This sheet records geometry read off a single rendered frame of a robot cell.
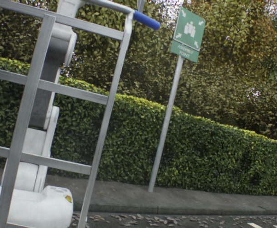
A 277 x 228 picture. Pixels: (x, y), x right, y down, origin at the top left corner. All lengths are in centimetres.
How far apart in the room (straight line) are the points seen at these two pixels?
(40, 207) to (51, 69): 84
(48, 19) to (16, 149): 45
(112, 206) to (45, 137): 97
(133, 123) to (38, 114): 152
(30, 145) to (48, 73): 45
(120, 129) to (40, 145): 139
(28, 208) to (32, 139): 57
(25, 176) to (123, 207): 103
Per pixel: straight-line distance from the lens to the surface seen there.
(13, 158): 91
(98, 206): 222
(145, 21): 106
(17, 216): 116
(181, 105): 618
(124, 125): 286
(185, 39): 299
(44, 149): 162
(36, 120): 157
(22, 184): 161
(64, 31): 172
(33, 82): 89
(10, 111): 250
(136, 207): 239
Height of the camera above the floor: 79
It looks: 2 degrees up
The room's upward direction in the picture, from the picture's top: 13 degrees clockwise
